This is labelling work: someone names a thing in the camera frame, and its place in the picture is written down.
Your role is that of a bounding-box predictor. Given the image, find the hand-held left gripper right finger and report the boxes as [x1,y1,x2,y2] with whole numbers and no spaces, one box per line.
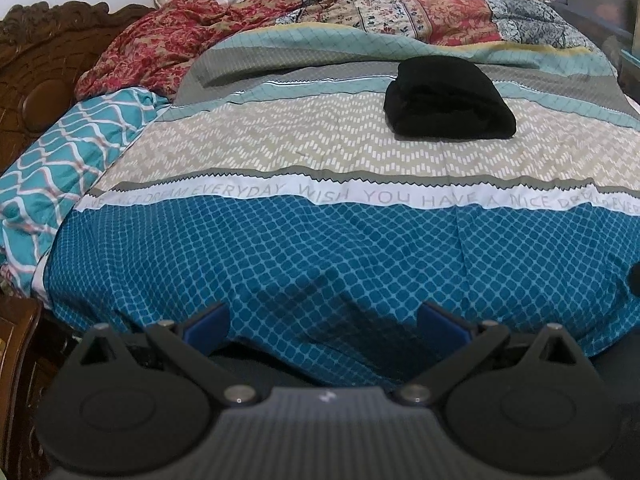
[392,300,584,406]

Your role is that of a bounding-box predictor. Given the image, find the black pants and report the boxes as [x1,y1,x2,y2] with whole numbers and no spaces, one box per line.
[383,56,517,140]

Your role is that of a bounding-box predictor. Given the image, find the carved wooden headboard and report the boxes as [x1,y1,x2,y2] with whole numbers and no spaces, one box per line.
[0,1,157,177]

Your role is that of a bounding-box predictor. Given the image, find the patterned striped bedsheet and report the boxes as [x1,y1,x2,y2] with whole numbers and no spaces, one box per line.
[32,22,640,387]

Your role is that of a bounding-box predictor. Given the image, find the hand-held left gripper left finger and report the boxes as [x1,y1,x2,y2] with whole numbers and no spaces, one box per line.
[77,301,262,407]

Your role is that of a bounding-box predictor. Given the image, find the wooden bedside table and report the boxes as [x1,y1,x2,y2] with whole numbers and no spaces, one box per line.
[0,294,77,480]

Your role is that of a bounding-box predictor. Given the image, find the teal lattice pillow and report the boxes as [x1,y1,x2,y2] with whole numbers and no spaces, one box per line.
[0,86,172,307]

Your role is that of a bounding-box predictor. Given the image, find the red floral blanket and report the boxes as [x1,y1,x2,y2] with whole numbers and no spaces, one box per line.
[74,0,303,102]

